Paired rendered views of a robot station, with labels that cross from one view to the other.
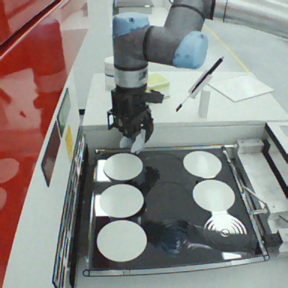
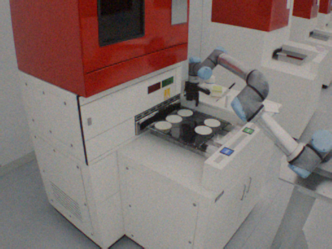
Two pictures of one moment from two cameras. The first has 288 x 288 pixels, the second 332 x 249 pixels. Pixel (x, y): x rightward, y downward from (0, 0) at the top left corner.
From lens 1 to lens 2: 131 cm
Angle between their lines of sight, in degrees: 36
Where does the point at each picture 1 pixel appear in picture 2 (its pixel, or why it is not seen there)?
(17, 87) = (139, 63)
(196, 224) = (187, 131)
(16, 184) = (133, 74)
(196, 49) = (201, 72)
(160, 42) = (196, 67)
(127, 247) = (163, 126)
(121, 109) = (187, 88)
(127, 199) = (176, 119)
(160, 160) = (199, 116)
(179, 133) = (214, 111)
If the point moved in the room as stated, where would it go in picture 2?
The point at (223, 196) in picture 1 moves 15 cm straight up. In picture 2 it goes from (206, 131) to (208, 108)
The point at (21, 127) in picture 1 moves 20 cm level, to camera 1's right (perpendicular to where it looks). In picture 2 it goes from (137, 68) to (166, 77)
